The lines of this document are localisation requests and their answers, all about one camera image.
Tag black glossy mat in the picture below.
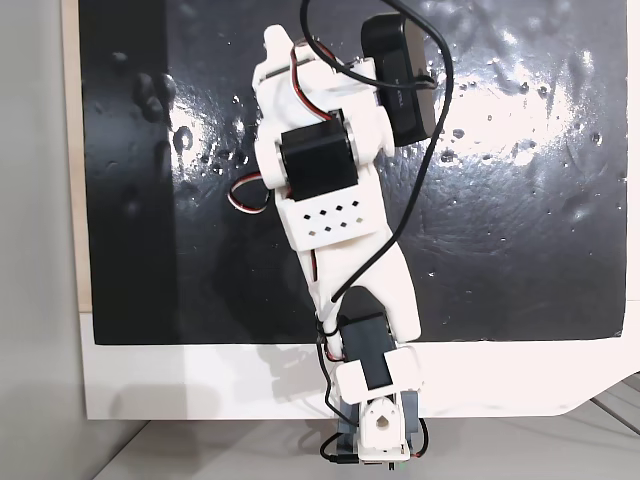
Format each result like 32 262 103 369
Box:
78 0 629 346

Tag beige cardboard sheet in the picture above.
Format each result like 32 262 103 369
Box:
60 0 94 315

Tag red white servo wire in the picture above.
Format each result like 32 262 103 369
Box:
288 42 342 124

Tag black oval camera box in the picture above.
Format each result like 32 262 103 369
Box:
360 13 442 148

